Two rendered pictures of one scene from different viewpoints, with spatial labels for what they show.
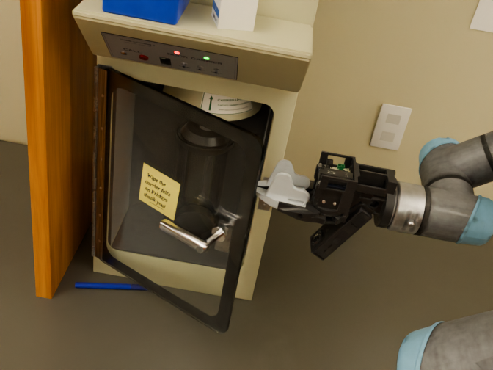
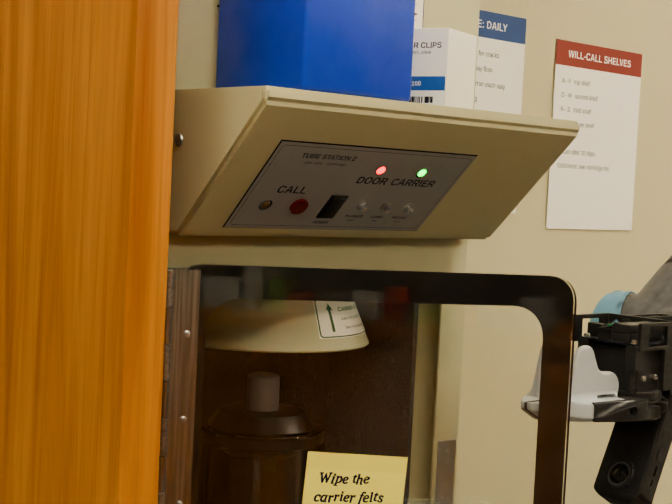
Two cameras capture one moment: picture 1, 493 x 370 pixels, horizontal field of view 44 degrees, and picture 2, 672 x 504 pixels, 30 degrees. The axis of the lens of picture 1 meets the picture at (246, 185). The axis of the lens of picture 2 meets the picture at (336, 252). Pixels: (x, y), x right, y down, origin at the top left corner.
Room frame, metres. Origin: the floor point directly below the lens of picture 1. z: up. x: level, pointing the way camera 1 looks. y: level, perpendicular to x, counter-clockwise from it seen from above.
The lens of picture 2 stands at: (0.13, 0.75, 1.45)
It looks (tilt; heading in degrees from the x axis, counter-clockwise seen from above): 3 degrees down; 319
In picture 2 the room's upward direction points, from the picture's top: 3 degrees clockwise
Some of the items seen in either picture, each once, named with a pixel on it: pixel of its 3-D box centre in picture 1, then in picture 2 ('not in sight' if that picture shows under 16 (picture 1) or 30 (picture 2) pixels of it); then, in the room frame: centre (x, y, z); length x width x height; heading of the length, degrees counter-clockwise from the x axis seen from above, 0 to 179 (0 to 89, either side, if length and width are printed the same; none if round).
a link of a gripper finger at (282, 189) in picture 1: (279, 188); (578, 382); (0.74, -0.05, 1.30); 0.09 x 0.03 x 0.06; 90
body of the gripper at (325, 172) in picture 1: (350, 193); (640, 367); (0.76, -0.15, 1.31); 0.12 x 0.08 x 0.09; 90
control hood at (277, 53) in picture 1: (195, 51); (383, 173); (0.82, 0.11, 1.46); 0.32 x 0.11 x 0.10; 90
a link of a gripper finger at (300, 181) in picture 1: (280, 176); not in sight; (0.78, -0.05, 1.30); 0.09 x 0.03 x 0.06; 90
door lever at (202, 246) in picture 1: (191, 231); not in sight; (0.73, 0.07, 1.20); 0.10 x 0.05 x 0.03; 63
